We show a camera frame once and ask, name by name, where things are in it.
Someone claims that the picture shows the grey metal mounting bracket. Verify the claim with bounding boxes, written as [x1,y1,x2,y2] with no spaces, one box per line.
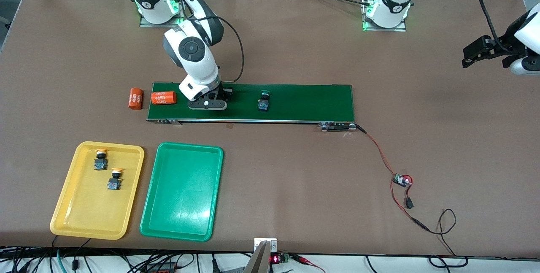
[243,238,278,273]

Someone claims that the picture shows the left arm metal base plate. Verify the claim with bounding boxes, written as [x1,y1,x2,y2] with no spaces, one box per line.
[362,0,408,32]

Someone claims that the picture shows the green conveyor belt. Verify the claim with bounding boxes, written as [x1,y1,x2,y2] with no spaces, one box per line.
[146,82,357,132]

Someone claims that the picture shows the yellow plastic tray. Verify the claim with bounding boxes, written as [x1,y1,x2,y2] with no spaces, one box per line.
[50,141,145,241]

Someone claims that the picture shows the teal cable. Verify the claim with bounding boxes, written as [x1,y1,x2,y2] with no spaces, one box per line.
[56,249,69,273]

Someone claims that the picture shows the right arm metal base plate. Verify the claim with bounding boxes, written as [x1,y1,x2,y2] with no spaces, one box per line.
[138,0,189,28]

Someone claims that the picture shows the green plastic tray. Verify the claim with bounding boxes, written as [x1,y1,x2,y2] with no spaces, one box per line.
[139,142,224,242]

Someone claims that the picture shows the small green circuit board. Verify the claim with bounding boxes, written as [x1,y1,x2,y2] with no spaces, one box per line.
[392,173,413,188]

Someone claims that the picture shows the thin black cable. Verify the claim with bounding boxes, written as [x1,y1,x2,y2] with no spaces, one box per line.
[411,208,470,268]

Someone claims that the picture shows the red clip lead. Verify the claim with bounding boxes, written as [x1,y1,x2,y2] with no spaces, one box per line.
[291,254,326,273]

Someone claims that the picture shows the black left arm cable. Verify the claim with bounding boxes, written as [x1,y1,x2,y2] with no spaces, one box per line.
[477,0,513,54]

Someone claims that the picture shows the long black right arm cable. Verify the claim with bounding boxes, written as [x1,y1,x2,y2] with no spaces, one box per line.
[196,16,245,84]

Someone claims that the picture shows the yellow push button switch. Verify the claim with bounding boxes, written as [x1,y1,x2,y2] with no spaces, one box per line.
[93,149,109,171]
[106,167,123,191]

